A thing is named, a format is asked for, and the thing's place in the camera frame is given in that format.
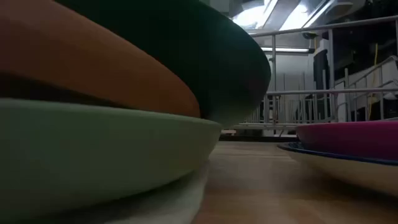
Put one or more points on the brown divided plate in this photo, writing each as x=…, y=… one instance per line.
x=77, y=56

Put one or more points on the magenta plate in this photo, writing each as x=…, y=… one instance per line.
x=351, y=140

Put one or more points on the white striped dish towel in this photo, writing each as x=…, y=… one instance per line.
x=174, y=205

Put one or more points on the dark green labelled plate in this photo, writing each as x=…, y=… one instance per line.
x=186, y=46

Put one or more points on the blue patterned plate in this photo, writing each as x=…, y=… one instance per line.
x=357, y=174

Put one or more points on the sage green plate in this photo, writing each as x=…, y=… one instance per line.
x=93, y=149

